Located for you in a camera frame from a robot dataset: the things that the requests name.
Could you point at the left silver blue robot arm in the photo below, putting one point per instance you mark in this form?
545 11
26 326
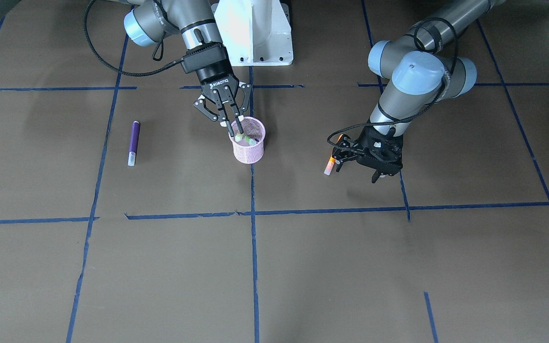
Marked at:
417 79

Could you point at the pink mesh pen holder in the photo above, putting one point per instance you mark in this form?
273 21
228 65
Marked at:
248 147

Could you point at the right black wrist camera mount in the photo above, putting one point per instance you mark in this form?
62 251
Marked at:
203 56

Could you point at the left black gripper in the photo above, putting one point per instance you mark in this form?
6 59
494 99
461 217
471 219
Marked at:
364 139

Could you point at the orange highlighter pen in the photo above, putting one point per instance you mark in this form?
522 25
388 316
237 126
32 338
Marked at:
330 162

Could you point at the purple highlighter pen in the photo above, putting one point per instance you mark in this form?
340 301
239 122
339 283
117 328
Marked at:
133 143

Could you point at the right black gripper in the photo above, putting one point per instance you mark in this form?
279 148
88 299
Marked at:
217 77

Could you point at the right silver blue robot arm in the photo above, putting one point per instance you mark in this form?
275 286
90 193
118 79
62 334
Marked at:
152 21

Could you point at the white camera pole with base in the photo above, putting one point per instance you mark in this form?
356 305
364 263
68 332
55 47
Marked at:
255 32

